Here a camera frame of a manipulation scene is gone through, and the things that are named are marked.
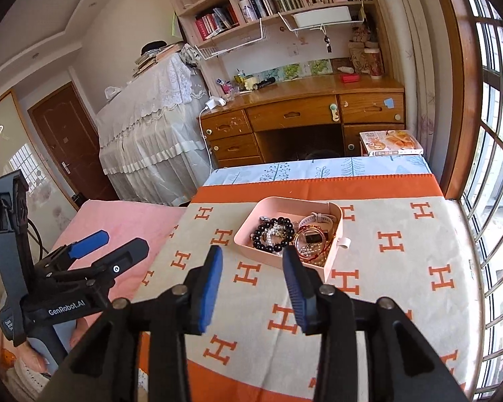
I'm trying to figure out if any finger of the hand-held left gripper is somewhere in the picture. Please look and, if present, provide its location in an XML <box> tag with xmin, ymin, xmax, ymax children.
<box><xmin>69</xmin><ymin>238</ymin><xmax>150</xmax><ymax>287</ymax></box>
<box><xmin>36</xmin><ymin>229</ymin><xmax>110</xmax><ymax>273</ymax></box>

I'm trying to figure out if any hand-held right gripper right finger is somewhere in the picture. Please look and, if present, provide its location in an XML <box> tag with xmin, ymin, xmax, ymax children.
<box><xmin>282</xmin><ymin>245</ymin><xmax>470</xmax><ymax>402</ymax></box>

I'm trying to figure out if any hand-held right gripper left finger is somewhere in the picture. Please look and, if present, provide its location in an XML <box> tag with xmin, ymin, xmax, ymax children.
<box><xmin>38</xmin><ymin>245</ymin><xmax>224</xmax><ymax>402</ymax></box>

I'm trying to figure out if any white pearl bracelet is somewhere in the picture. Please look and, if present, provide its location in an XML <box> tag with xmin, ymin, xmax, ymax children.
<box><xmin>297</xmin><ymin>243</ymin><xmax>333</xmax><ymax>266</ymax></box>

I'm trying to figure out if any black bead bracelet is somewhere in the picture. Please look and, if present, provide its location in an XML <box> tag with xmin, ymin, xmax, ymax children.
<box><xmin>253</xmin><ymin>216</ymin><xmax>296</xmax><ymax>254</ymax></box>

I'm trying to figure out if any small pearl charm bracelet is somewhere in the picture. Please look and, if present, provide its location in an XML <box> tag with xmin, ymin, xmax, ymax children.
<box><xmin>260</xmin><ymin>218</ymin><xmax>286</xmax><ymax>244</ymax></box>

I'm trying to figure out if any pink jewelry box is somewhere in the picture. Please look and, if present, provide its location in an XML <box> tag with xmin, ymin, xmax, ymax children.
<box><xmin>233</xmin><ymin>196</ymin><xmax>352</xmax><ymax>282</ymax></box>

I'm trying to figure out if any red string bracelet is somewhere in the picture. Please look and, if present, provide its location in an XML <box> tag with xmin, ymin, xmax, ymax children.
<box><xmin>293</xmin><ymin>225</ymin><xmax>337</xmax><ymax>260</ymax></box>

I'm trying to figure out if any pink blanket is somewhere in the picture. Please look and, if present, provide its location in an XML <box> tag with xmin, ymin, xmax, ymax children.
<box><xmin>48</xmin><ymin>199</ymin><xmax>187</xmax><ymax>306</ymax></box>

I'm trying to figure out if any orange printed blanket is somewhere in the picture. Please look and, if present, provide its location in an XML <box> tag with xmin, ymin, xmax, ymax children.
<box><xmin>132</xmin><ymin>174</ymin><xmax>487</xmax><ymax>402</ymax></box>

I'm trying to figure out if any brown wooden door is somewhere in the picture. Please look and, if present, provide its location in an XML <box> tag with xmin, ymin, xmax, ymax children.
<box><xmin>27</xmin><ymin>81</ymin><xmax>118</xmax><ymax>202</ymax></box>

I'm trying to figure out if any pale sliding door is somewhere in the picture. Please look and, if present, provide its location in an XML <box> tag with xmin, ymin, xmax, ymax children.
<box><xmin>0</xmin><ymin>90</ymin><xmax>78</xmax><ymax>260</ymax></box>

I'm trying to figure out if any light blue printed sheet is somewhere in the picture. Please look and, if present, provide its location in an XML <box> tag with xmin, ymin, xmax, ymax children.
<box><xmin>203</xmin><ymin>155</ymin><xmax>430</xmax><ymax>187</ymax></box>

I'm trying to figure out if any white lace cover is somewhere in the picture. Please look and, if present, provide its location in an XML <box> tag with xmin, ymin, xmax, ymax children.
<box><xmin>96</xmin><ymin>52</ymin><xmax>212</xmax><ymax>206</ymax></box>

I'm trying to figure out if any food picture book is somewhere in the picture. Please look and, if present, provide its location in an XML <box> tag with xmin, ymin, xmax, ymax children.
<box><xmin>359</xmin><ymin>130</ymin><xmax>424</xmax><ymax>158</ymax></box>

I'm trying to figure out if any wooden desk with drawers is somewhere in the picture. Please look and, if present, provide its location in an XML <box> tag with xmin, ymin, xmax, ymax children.
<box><xmin>199</xmin><ymin>73</ymin><xmax>406</xmax><ymax>168</ymax></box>

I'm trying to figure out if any stack of books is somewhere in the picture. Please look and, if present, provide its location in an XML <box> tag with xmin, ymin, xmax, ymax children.
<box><xmin>132</xmin><ymin>42</ymin><xmax>186</xmax><ymax>78</ymax></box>

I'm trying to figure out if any red floral canister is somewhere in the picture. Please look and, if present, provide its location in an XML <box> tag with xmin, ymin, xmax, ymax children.
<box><xmin>364</xmin><ymin>47</ymin><xmax>385</xmax><ymax>80</ymax></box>

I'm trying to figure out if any white curtain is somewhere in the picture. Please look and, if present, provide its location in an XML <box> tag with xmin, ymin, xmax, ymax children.
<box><xmin>381</xmin><ymin>0</ymin><xmax>449</xmax><ymax>195</ymax></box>

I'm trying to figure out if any row of red books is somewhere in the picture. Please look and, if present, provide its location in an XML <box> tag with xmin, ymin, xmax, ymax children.
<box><xmin>195</xmin><ymin>6</ymin><xmax>240</xmax><ymax>41</ymax></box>

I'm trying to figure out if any wooden framed window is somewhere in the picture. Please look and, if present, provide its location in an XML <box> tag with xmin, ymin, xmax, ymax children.
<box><xmin>428</xmin><ymin>0</ymin><xmax>503</xmax><ymax>400</ymax></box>

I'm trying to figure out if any white tray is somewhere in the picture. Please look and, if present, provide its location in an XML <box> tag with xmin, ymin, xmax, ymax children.
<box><xmin>292</xmin><ymin>6</ymin><xmax>353</xmax><ymax>28</ymax></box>

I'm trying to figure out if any row of mixed books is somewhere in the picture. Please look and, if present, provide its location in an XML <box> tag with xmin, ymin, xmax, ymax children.
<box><xmin>239</xmin><ymin>0</ymin><xmax>299</xmax><ymax>21</ymax></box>

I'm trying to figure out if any black cable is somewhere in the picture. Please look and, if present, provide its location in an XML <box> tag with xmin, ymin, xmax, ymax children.
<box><xmin>26</xmin><ymin>217</ymin><xmax>43</xmax><ymax>262</ymax></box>

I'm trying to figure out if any white cable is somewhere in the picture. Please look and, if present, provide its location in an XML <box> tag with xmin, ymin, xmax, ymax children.
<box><xmin>199</xmin><ymin>107</ymin><xmax>215</xmax><ymax>172</ymax></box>

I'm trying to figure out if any white wire basket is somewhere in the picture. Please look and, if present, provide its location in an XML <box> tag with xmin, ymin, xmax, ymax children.
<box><xmin>193</xmin><ymin>19</ymin><xmax>270</xmax><ymax>62</ymax></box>
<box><xmin>278</xmin><ymin>6</ymin><xmax>368</xmax><ymax>34</ymax></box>

